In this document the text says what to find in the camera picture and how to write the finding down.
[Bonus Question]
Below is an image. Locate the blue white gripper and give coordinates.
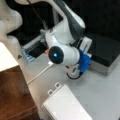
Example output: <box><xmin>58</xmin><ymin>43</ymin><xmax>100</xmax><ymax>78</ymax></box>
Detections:
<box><xmin>78</xmin><ymin>50</ymin><xmax>91</xmax><ymax>72</ymax></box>

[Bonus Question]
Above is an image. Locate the white notebook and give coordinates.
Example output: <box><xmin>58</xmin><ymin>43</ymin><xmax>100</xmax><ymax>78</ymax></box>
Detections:
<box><xmin>42</xmin><ymin>85</ymin><xmax>92</xmax><ymax>120</ymax></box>

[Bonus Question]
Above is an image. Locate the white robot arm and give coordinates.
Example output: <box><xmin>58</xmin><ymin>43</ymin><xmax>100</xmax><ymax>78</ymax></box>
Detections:
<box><xmin>0</xmin><ymin>0</ymin><xmax>92</xmax><ymax>75</ymax></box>

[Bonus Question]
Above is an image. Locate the black box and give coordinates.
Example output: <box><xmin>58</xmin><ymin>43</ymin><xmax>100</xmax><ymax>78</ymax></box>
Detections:
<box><xmin>87</xmin><ymin>33</ymin><xmax>120</xmax><ymax>75</ymax></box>

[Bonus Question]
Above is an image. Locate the white table lamp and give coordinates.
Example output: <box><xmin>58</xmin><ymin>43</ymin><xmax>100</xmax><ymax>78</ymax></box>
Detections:
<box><xmin>0</xmin><ymin>42</ymin><xmax>19</xmax><ymax>72</ymax></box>

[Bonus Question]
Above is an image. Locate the wooden bookshelf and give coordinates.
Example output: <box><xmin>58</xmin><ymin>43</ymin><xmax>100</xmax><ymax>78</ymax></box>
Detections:
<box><xmin>0</xmin><ymin>66</ymin><xmax>40</xmax><ymax>120</ymax></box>

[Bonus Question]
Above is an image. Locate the white cable with switch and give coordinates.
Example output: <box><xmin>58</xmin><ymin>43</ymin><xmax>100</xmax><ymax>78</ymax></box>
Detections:
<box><xmin>26</xmin><ymin>63</ymin><xmax>54</xmax><ymax>84</ymax></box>

